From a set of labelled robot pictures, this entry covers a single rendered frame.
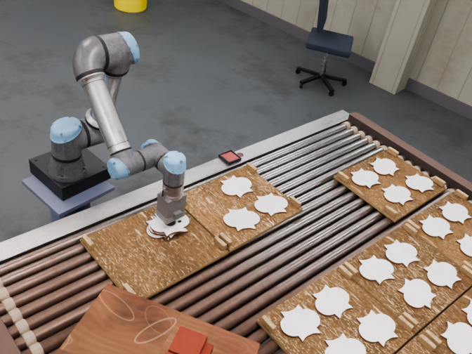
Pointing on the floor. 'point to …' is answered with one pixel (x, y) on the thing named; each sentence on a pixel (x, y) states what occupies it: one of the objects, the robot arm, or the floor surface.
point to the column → (48, 197)
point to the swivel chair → (326, 40)
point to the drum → (130, 5)
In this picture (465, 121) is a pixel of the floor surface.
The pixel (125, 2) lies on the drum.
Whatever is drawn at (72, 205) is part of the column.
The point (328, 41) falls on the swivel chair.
